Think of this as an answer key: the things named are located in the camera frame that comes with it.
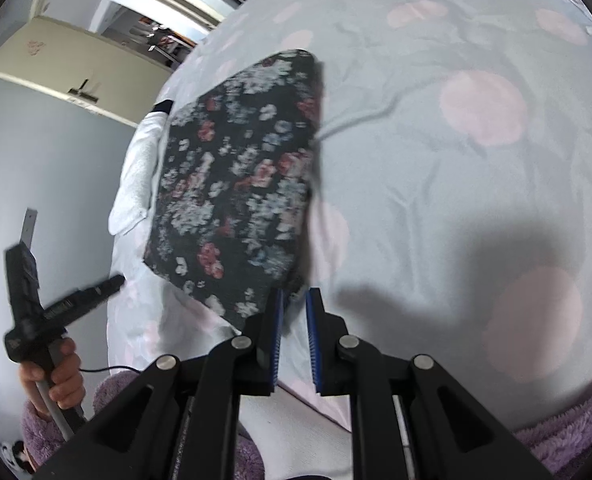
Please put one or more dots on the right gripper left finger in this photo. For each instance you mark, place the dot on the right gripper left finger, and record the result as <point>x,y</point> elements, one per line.
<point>178,419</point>

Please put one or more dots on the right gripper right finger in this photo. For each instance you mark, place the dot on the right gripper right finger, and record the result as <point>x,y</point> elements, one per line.
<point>410,419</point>

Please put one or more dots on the dark floral jeans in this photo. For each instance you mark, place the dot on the dark floral jeans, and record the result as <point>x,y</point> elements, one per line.
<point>235,186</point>

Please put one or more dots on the person left hand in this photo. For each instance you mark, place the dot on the person left hand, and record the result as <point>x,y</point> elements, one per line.
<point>67,390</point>

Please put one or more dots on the purple fluffy sleeve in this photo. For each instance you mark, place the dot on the purple fluffy sleeve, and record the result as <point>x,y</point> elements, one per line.
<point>561,443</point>

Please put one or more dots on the polka dot bed sheet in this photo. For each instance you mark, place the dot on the polka dot bed sheet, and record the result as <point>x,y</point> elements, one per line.
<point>452,201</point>

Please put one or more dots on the beige room door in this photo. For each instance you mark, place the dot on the beige room door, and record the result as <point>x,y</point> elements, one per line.
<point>84,69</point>

